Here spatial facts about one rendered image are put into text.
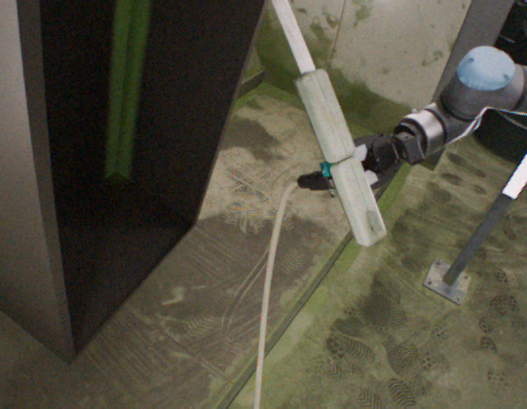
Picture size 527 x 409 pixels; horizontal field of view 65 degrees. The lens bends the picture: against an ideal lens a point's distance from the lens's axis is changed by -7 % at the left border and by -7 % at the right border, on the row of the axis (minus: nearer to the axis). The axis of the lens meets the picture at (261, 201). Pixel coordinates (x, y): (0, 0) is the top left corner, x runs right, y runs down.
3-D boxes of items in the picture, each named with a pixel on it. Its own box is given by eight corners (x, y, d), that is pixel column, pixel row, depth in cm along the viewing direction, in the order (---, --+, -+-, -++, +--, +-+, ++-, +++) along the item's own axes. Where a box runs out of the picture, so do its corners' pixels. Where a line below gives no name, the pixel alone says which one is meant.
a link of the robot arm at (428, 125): (449, 150, 82) (433, 103, 81) (432, 160, 81) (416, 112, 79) (419, 153, 91) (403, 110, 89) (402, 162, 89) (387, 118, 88)
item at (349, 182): (332, 229, 94) (395, 238, 73) (314, 239, 93) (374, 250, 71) (246, 15, 88) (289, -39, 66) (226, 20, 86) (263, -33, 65)
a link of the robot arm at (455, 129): (464, 78, 86) (442, 108, 95) (422, 97, 83) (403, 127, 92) (494, 111, 83) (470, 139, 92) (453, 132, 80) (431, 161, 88)
